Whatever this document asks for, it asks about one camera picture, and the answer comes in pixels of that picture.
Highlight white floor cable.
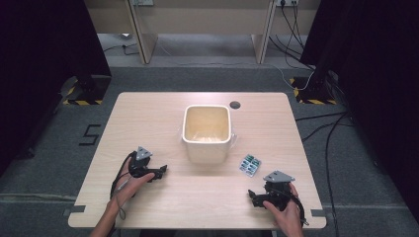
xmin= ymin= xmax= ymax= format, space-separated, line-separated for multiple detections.
xmin=157 ymin=39 xmax=315 ymax=92

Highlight black cables from socket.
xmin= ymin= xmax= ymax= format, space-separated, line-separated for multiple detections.
xmin=268 ymin=3 xmax=315 ymax=71

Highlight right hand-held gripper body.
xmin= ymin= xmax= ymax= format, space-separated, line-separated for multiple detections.
xmin=262 ymin=170 xmax=296 ymax=212

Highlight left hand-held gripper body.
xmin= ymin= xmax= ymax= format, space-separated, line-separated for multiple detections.
xmin=127 ymin=145 xmax=156 ymax=180

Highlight blister pack of capsules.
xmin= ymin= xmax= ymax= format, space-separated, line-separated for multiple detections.
xmin=238 ymin=153 xmax=263 ymax=179

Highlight black curtain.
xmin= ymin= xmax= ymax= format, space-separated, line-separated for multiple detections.
xmin=0 ymin=0 xmax=113 ymax=177
xmin=298 ymin=0 xmax=419 ymax=226

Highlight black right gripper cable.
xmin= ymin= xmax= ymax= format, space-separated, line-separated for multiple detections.
xmin=279 ymin=188 xmax=310 ymax=227

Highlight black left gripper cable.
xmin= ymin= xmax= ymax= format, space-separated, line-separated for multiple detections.
xmin=109 ymin=150 xmax=138 ymax=221

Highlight light wooden desk frame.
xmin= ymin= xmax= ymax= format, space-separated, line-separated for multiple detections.
xmin=83 ymin=0 xmax=322 ymax=65

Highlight black floor cables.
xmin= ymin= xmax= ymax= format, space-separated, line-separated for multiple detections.
xmin=293 ymin=111 xmax=355 ymax=237

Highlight person's left hand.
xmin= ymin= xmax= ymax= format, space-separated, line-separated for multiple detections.
xmin=107 ymin=161 xmax=156 ymax=212

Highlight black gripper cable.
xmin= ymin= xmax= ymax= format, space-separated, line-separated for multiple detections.
xmin=109 ymin=150 xmax=138 ymax=221
xmin=279 ymin=188 xmax=310 ymax=227

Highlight white square bin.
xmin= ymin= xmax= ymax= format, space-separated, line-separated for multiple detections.
xmin=181 ymin=104 xmax=238 ymax=165

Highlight stand base with hazard tape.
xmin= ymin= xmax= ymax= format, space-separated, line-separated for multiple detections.
xmin=61 ymin=74 xmax=113 ymax=107
xmin=289 ymin=76 xmax=339 ymax=106

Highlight short black floor cable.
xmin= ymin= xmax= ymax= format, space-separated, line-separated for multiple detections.
xmin=102 ymin=41 xmax=140 ymax=56

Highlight person's right hand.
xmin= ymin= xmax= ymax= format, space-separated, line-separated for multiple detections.
xmin=262 ymin=182 xmax=304 ymax=232

